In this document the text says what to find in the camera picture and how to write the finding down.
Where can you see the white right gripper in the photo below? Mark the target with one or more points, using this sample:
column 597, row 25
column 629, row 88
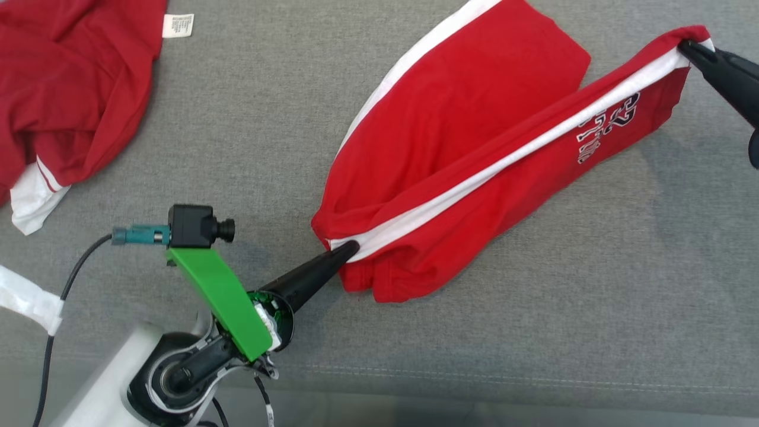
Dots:
column 755, row 148

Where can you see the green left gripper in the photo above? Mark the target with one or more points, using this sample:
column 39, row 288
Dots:
column 219, row 290

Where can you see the red shorts with white stripe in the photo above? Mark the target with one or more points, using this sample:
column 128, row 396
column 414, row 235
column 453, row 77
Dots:
column 462, row 118

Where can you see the red t-shirt with white sleeves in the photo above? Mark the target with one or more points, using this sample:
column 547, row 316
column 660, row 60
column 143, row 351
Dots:
column 77, row 77

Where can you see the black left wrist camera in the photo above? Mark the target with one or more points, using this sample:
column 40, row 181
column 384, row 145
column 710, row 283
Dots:
column 190, row 225

